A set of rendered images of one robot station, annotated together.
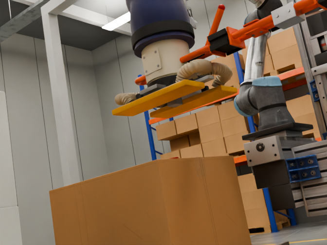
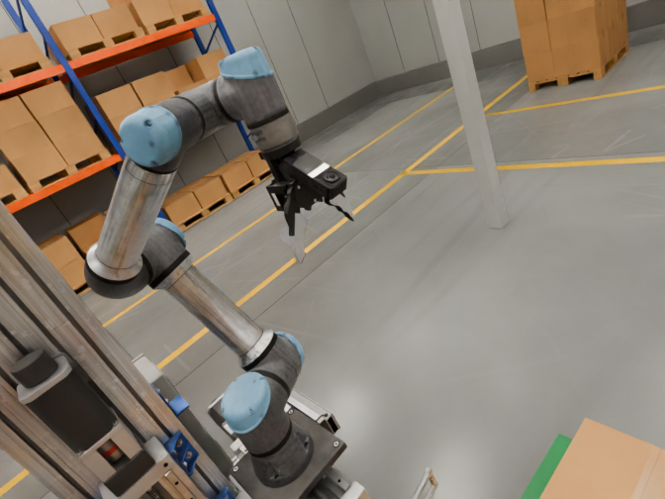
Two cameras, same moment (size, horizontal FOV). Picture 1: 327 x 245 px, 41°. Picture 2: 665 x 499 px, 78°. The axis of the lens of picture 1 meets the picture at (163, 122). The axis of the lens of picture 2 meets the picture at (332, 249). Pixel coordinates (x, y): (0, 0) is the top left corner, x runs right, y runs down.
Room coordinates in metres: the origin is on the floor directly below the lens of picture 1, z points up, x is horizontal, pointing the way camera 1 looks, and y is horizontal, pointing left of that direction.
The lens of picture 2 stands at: (0.95, -0.28, 1.84)
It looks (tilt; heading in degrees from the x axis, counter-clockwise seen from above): 25 degrees down; 290
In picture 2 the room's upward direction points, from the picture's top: 24 degrees counter-clockwise
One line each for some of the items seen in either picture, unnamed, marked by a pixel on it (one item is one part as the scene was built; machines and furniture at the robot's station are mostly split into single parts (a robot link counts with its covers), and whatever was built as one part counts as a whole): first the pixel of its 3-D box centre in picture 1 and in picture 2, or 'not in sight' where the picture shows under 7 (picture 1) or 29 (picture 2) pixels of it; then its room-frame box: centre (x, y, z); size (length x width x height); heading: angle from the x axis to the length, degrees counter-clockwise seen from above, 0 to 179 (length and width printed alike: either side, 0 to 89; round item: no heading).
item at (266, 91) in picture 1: (267, 92); not in sight; (1.80, -0.46, 1.20); 0.13 x 0.12 x 0.14; 23
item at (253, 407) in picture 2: not in sight; (254, 409); (1.50, -0.86, 1.20); 0.13 x 0.12 x 0.14; 83
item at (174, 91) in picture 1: (155, 95); not in sight; (1.41, 0.01, 1.17); 0.34 x 0.10 x 0.05; 49
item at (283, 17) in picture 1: (288, 15); not in sight; (1.18, -0.40, 1.27); 0.07 x 0.07 x 0.04; 49
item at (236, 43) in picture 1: (226, 42); not in sight; (1.32, -0.24, 1.28); 0.10 x 0.08 x 0.06; 139
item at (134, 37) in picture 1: (163, 39); not in sight; (1.48, -0.05, 1.39); 0.23 x 0.23 x 0.04
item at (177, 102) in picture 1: (173, 98); not in sight; (1.48, -0.05, 1.17); 0.04 x 0.04 x 0.05; 49
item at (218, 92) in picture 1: (190, 99); not in sight; (1.55, -0.11, 1.17); 0.34 x 0.10 x 0.05; 49
